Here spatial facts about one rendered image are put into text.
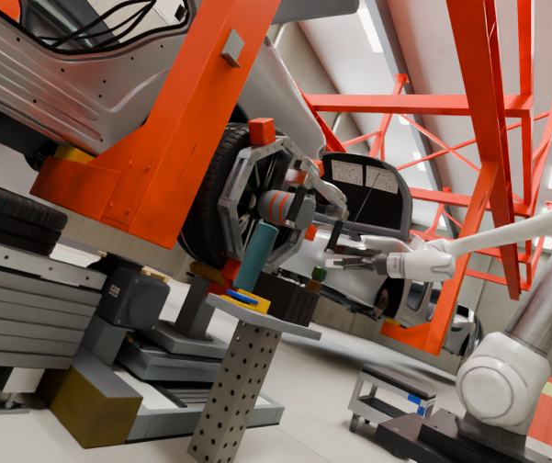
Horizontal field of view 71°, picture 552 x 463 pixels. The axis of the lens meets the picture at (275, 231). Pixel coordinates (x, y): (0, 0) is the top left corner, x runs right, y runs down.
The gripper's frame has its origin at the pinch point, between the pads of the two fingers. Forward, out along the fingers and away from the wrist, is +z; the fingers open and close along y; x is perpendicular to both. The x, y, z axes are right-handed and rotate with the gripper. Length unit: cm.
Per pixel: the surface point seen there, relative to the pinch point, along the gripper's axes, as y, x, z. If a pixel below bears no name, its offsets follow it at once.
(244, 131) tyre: 28, -45, 31
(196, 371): 10, 46, 47
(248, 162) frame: 30.3, -30.0, 25.8
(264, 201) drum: 10.7, -22.5, 28.8
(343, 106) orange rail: -297, -295, 119
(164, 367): 27, 45, 48
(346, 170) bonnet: -295, -194, 104
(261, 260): 18.5, 4.0, 21.1
